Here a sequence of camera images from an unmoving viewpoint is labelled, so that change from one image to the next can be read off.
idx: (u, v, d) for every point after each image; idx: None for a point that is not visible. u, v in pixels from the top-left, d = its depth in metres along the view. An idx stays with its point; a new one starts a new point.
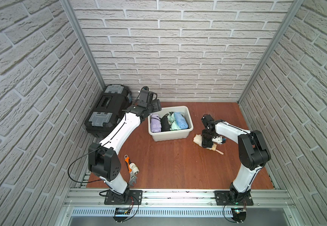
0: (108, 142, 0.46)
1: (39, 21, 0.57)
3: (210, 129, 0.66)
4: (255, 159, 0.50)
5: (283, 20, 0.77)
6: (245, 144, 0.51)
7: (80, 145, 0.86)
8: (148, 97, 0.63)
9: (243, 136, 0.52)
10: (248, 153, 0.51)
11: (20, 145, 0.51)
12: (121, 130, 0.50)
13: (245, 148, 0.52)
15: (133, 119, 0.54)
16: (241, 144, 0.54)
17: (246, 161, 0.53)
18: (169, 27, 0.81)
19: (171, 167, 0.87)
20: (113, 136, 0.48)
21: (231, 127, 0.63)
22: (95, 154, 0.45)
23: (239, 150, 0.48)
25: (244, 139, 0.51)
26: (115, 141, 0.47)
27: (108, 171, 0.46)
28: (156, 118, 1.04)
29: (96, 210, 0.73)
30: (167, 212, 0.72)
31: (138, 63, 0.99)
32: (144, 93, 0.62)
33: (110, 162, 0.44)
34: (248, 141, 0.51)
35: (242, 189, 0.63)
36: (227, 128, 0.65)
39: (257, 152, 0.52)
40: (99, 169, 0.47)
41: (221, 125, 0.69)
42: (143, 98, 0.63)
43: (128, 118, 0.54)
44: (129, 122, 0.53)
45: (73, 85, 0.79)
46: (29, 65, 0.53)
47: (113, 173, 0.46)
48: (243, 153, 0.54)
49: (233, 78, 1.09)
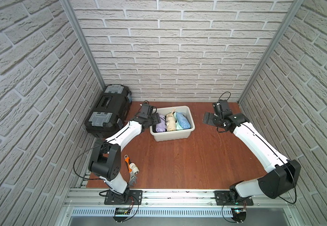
0: (114, 140, 0.49)
1: (39, 20, 0.57)
3: (227, 126, 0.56)
4: (281, 191, 0.42)
5: (282, 20, 0.77)
6: (281, 181, 0.40)
7: (80, 144, 0.86)
8: (149, 109, 0.71)
9: (281, 172, 0.41)
10: (278, 189, 0.42)
11: (20, 145, 0.51)
12: (125, 131, 0.54)
13: (279, 184, 0.41)
15: (137, 125, 0.60)
16: (273, 177, 0.42)
17: (269, 191, 0.46)
18: (169, 27, 0.81)
19: (171, 167, 0.87)
20: (119, 135, 0.51)
21: (259, 141, 0.48)
22: (99, 150, 0.47)
23: (266, 178, 0.45)
25: (281, 176, 0.40)
26: (120, 140, 0.49)
27: (110, 168, 0.46)
28: (163, 119, 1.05)
29: (96, 210, 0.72)
30: (167, 212, 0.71)
31: (138, 63, 0.99)
32: (146, 106, 0.70)
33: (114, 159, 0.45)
34: (284, 177, 0.40)
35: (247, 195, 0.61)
36: (251, 141, 0.50)
39: (288, 186, 0.44)
40: (99, 167, 0.47)
41: (243, 130, 0.52)
42: (144, 110, 0.70)
43: (132, 124, 0.60)
44: (133, 127, 0.58)
45: (73, 85, 0.79)
46: (29, 65, 0.53)
47: (114, 172, 0.47)
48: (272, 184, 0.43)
49: (233, 78, 1.09)
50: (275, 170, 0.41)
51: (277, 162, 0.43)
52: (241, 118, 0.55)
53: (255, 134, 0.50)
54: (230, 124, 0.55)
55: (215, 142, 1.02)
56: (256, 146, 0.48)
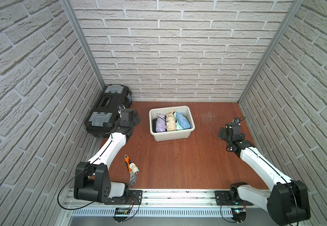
0: (97, 159, 0.44)
1: (39, 20, 0.57)
3: (234, 150, 0.62)
4: (289, 214, 0.41)
5: (283, 19, 0.77)
6: (283, 199, 0.40)
7: (80, 145, 0.86)
8: (130, 116, 0.65)
9: (281, 189, 0.41)
10: (283, 210, 0.40)
11: (20, 145, 0.51)
12: (109, 146, 0.50)
13: (283, 204, 0.40)
15: (121, 136, 0.56)
16: (275, 194, 0.43)
17: (280, 216, 0.42)
18: (169, 27, 0.81)
19: (172, 167, 0.86)
20: (102, 153, 0.47)
21: (261, 162, 0.51)
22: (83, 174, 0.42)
23: (271, 200, 0.44)
25: (283, 192, 0.40)
26: (105, 157, 0.46)
27: (99, 191, 0.42)
28: (163, 119, 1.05)
29: (95, 210, 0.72)
30: (167, 212, 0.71)
31: (138, 63, 0.99)
32: (125, 113, 0.65)
33: (101, 182, 0.42)
34: (287, 195, 0.40)
35: (245, 198, 0.62)
36: (255, 163, 0.53)
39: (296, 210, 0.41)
40: (88, 191, 0.42)
41: (247, 153, 0.57)
42: (125, 117, 0.65)
43: (115, 136, 0.55)
44: (116, 140, 0.54)
45: (73, 85, 0.79)
46: (29, 65, 0.53)
47: (104, 193, 0.43)
48: (277, 204, 0.42)
49: (233, 78, 1.09)
50: (275, 186, 0.42)
51: (280, 180, 0.44)
52: (247, 143, 0.61)
53: (259, 156, 0.54)
54: (237, 148, 0.61)
55: (215, 142, 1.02)
56: (260, 169, 0.51)
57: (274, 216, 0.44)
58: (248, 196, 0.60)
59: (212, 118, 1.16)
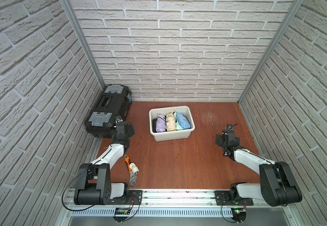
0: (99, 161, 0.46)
1: (39, 20, 0.57)
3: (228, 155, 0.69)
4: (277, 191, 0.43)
5: (283, 20, 0.77)
6: (269, 175, 0.44)
7: (80, 144, 0.86)
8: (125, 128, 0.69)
9: (266, 166, 0.46)
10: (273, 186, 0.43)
11: (20, 145, 0.51)
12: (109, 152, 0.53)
13: (270, 180, 0.44)
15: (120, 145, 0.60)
16: (264, 174, 0.46)
17: (271, 197, 0.44)
18: (169, 27, 0.81)
19: (172, 167, 0.86)
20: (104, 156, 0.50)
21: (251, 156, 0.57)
22: (86, 174, 0.43)
23: (263, 183, 0.47)
25: (267, 169, 0.45)
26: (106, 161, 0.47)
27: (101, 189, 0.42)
28: (163, 119, 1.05)
29: (95, 210, 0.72)
30: (167, 212, 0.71)
31: (138, 63, 0.99)
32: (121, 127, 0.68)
33: (105, 180, 0.43)
34: (272, 172, 0.45)
35: (246, 196, 0.61)
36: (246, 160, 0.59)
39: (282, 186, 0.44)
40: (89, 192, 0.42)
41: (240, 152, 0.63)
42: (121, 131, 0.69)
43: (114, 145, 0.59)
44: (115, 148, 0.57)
45: (73, 85, 0.79)
46: (29, 65, 0.53)
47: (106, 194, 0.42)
48: (266, 182, 0.46)
49: (233, 78, 1.09)
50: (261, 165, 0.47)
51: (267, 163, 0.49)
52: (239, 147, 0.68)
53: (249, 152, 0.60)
54: (230, 153, 0.68)
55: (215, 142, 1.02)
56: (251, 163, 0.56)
57: (269, 199, 0.45)
58: (248, 193, 0.59)
59: (212, 118, 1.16)
